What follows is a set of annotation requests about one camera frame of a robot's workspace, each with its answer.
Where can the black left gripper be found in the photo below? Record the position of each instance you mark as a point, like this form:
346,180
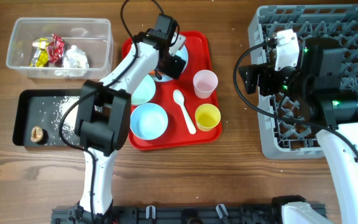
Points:
175,66

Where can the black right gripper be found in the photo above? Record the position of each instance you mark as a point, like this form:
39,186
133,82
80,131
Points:
266,71

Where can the mint green bowl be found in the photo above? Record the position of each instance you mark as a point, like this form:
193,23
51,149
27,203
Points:
144,92

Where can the pink plastic cup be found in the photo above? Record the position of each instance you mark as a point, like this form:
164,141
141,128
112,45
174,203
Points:
205,82

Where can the light blue bowl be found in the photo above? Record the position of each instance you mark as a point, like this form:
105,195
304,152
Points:
149,121

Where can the white napkin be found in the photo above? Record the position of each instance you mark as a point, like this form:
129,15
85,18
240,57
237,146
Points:
74,63

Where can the red snack wrapper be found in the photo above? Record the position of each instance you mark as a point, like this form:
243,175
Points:
55,49

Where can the yellow foil wrapper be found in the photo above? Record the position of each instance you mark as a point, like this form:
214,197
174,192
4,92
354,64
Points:
40,57

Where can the brown food scrap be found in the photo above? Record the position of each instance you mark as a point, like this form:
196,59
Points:
37,134

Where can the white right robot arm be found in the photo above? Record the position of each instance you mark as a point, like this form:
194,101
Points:
332,112

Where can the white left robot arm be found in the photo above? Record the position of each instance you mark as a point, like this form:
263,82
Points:
104,109

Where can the grey dishwasher rack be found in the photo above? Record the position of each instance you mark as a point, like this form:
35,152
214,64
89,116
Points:
281,140

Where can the clear plastic waste bin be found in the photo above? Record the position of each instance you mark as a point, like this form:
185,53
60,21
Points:
93,36

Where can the black waste tray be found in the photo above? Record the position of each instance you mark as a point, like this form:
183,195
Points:
42,108

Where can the light blue plate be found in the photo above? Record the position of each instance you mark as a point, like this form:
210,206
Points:
183,54

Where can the white plastic spoon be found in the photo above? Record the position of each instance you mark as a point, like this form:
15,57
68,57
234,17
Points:
180,100

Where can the red serving tray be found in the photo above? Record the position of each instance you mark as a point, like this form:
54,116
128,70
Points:
177,133

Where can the yellow plastic cup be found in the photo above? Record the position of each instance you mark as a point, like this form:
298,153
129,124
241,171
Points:
207,117

